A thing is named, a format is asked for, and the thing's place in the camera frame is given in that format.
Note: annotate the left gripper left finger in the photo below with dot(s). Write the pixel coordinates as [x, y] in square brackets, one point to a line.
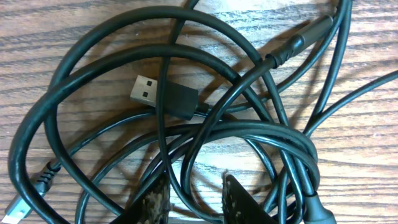
[152, 207]

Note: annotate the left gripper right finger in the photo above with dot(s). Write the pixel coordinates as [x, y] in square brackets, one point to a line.
[238, 205]

